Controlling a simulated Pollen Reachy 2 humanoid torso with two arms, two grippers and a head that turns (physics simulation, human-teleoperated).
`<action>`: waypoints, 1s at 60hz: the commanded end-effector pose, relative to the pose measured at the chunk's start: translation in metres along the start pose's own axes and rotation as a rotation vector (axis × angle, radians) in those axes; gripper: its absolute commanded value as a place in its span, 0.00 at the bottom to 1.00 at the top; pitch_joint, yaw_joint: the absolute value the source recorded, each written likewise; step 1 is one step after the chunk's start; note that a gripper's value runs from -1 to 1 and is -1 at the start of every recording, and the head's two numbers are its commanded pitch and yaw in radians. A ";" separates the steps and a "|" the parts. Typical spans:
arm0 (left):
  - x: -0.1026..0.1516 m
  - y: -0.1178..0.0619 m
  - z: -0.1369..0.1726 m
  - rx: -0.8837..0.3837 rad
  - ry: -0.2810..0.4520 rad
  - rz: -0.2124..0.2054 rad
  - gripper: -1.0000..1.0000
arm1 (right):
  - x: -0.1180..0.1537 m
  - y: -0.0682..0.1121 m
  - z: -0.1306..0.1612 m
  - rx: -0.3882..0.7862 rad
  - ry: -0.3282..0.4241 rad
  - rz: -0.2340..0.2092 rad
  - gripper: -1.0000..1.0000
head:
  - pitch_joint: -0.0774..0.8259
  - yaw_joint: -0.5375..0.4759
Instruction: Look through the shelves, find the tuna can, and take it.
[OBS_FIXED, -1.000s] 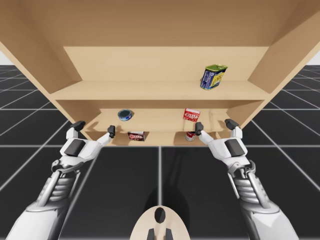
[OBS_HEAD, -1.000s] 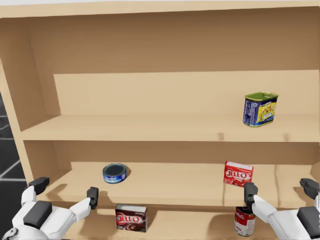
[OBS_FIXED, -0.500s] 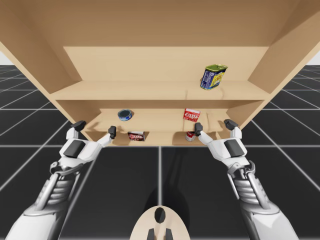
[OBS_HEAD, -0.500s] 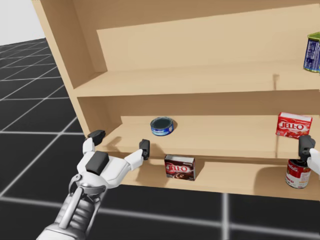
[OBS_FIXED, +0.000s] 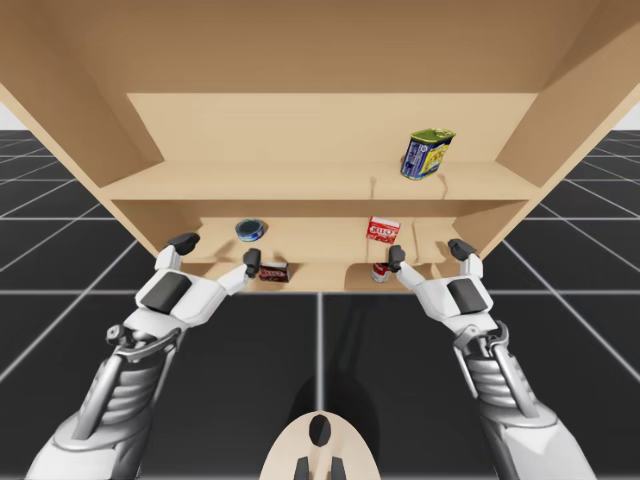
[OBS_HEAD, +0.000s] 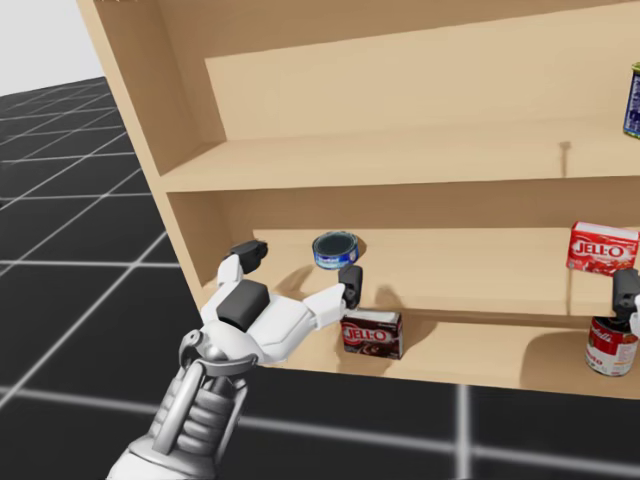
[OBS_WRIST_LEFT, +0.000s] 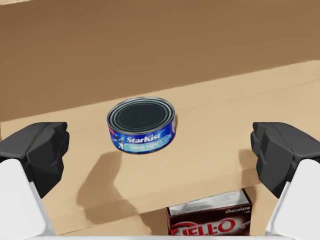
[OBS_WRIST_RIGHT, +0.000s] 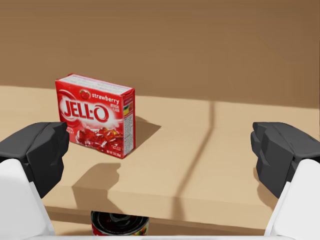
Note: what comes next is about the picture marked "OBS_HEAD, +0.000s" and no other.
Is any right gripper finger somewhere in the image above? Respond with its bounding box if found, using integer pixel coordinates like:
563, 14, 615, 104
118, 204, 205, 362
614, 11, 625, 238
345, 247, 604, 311
611, 268, 640, 347

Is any pale wooden shelf unit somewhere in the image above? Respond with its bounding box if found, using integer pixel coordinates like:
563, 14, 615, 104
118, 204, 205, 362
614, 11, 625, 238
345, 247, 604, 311
75, 0, 640, 401

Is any red and white can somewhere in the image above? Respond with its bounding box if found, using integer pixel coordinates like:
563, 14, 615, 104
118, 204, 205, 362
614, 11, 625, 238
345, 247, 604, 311
584, 313, 640, 378

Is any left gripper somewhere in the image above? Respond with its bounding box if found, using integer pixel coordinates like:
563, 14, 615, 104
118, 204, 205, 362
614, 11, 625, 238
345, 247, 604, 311
198, 239, 365, 367

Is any brown and white carton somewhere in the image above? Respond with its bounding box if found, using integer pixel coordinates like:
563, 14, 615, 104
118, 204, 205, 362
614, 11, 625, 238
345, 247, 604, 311
340, 309, 405, 362

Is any blue flat can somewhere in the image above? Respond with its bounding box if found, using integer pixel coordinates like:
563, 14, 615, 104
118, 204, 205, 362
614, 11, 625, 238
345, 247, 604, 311
311, 230, 363, 273

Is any green and blue rectangular can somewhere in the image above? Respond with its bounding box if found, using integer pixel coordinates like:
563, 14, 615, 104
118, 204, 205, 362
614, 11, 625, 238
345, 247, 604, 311
622, 61, 640, 138

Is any red carton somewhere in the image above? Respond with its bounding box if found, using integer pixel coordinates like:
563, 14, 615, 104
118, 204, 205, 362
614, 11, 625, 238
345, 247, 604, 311
565, 220, 640, 278

